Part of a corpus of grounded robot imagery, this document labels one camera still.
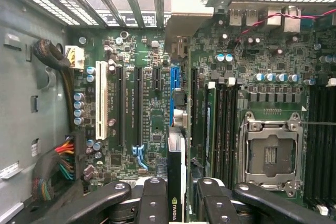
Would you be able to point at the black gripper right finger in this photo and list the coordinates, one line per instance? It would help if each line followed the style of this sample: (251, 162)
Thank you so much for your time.
(215, 205)

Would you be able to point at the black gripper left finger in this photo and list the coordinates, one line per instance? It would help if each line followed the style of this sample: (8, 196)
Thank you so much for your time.
(152, 203)

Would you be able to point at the blue slot latch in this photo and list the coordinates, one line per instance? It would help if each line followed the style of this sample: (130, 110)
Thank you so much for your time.
(139, 155)

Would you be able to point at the metal CPU socket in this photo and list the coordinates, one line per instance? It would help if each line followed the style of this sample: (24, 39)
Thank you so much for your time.
(273, 153)

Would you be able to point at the black long expansion slot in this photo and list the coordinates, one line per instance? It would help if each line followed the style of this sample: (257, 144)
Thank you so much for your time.
(194, 98)
(139, 103)
(120, 103)

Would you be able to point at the white expansion slot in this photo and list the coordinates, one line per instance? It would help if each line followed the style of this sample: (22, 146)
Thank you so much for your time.
(101, 98)

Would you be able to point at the black short expansion slot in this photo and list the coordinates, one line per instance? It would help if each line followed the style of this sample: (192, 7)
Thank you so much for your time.
(156, 78)

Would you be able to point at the blue expansion slot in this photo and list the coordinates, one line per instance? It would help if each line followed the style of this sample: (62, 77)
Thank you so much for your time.
(175, 77)

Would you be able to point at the thin socket locking lever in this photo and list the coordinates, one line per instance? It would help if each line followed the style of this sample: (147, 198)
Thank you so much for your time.
(320, 123)

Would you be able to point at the green motherboard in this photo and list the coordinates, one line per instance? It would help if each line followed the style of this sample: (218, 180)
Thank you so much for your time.
(262, 56)

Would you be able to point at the white power connector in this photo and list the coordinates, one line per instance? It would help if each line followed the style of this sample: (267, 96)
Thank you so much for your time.
(74, 57)

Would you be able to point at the open black PC case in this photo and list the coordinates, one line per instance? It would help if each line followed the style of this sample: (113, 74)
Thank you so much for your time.
(15, 90)

